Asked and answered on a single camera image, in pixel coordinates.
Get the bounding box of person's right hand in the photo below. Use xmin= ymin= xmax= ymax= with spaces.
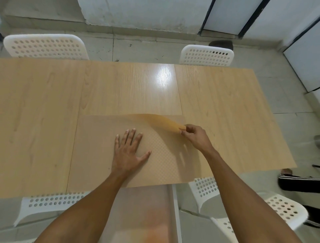
xmin=180 ymin=124 xmax=217 ymax=155

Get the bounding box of person's left hand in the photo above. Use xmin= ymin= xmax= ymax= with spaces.
xmin=111 ymin=128 xmax=152 ymax=178

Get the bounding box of beige textured adhesive sheet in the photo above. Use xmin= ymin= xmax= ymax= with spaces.
xmin=67 ymin=114 xmax=213 ymax=243

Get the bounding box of person's right forearm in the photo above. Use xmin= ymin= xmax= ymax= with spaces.
xmin=200 ymin=148 xmax=303 ymax=243

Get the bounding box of person's left forearm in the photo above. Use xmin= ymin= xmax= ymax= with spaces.
xmin=35 ymin=171 xmax=134 ymax=243

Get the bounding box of white table leg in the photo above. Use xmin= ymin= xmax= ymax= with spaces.
xmin=171 ymin=185 xmax=181 ymax=243

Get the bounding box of white perforated plastic chair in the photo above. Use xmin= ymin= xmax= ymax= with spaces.
xmin=3 ymin=34 xmax=90 ymax=61
xmin=14 ymin=191 xmax=92 ymax=227
xmin=188 ymin=176 xmax=309 ymax=243
xmin=179 ymin=45 xmax=235 ymax=67

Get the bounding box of dark round stool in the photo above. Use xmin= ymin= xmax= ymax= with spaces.
xmin=208 ymin=40 xmax=234 ymax=51

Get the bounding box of large white board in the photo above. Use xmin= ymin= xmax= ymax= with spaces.
xmin=77 ymin=0 xmax=216 ymax=35

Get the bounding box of white black-edged panel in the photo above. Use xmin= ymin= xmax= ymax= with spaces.
xmin=203 ymin=0 xmax=264 ymax=35
xmin=241 ymin=0 xmax=320 ymax=48
xmin=283 ymin=25 xmax=320 ymax=93

